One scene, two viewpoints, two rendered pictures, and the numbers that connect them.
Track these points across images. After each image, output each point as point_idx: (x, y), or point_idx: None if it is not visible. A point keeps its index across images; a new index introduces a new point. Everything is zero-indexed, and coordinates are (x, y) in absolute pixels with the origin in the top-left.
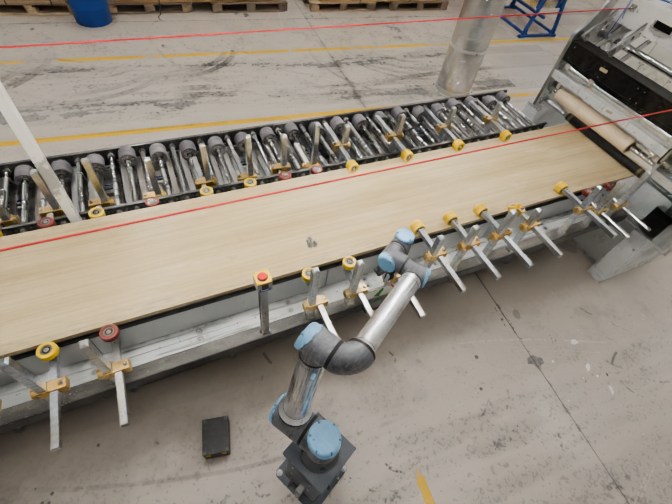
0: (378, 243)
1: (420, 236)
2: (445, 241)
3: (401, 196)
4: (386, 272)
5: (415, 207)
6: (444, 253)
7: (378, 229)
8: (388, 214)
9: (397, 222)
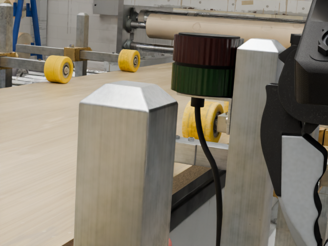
0: (47, 235)
1: (186, 161)
2: (214, 234)
3: (4, 137)
4: (324, 158)
5: (75, 143)
6: (326, 149)
7: (0, 204)
8: (0, 169)
9: (56, 174)
